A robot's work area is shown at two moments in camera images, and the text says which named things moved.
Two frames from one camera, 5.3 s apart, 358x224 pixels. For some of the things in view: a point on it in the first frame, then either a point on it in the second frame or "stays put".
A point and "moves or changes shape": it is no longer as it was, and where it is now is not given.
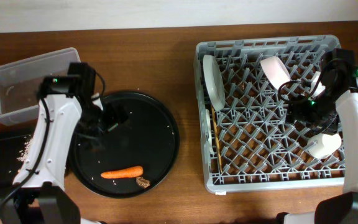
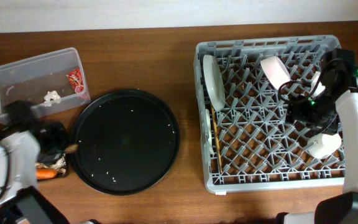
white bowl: x=275 y=70 stays put
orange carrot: x=129 y=172 moves or changes shape
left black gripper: x=115 y=117 → x=63 y=135
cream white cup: x=322 y=146 stays put
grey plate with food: x=214 y=82 stays put
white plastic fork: x=208 y=132 stays put
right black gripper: x=295 y=110 stays put
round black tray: x=149 y=138 stays put
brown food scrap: x=142 y=182 → x=72 y=149
